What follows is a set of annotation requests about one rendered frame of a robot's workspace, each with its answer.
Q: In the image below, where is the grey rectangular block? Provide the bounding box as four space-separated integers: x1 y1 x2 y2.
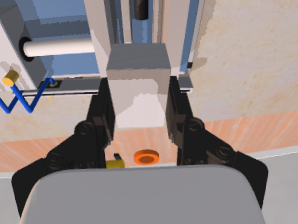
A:
106 43 171 128

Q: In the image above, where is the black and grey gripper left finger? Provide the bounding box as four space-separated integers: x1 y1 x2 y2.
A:
11 77 116 219

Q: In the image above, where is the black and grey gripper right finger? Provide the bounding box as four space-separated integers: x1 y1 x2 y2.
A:
165 76 268 211

